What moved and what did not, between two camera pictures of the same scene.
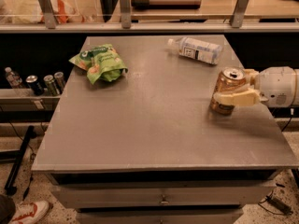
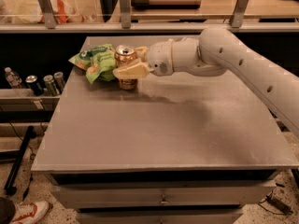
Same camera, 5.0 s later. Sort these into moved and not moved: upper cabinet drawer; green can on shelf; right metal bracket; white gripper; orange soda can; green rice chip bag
Moved: orange soda can; white gripper
Not moved: green rice chip bag; green can on shelf; right metal bracket; upper cabinet drawer
